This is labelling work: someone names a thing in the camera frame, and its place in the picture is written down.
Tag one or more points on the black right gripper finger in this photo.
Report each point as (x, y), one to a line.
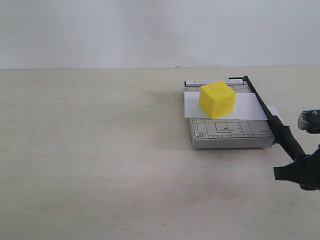
(304, 171)

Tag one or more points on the yellow cube block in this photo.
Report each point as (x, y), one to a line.
(216, 99)

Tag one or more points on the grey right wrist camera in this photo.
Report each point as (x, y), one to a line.
(309, 121)

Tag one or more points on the grey paper cutter base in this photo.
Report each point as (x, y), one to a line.
(231, 133)

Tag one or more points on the black cutter blade lever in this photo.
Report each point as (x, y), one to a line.
(281, 132)

